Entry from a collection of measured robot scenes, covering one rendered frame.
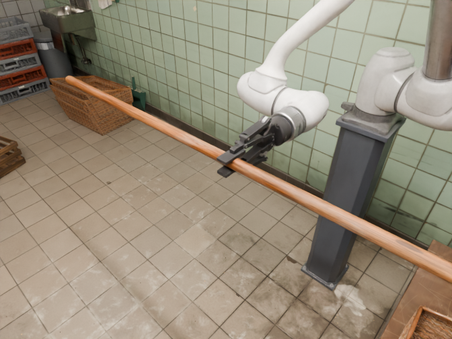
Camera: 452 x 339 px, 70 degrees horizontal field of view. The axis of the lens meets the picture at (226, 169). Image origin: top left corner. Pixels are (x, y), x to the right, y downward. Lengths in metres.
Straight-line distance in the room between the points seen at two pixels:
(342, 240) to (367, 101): 0.72
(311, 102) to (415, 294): 0.80
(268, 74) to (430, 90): 0.48
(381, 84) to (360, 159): 0.31
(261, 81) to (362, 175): 0.65
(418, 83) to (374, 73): 0.17
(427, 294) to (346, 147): 0.60
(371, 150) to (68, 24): 3.17
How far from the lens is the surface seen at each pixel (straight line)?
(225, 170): 0.77
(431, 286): 1.45
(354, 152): 1.41
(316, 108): 0.96
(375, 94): 1.30
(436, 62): 1.12
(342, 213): 0.65
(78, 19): 3.86
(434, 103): 1.18
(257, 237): 2.15
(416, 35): 1.82
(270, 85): 0.99
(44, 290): 2.17
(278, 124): 0.86
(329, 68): 2.01
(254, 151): 0.83
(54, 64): 4.51
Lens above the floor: 1.64
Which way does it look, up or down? 38 degrees down
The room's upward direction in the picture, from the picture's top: straight up
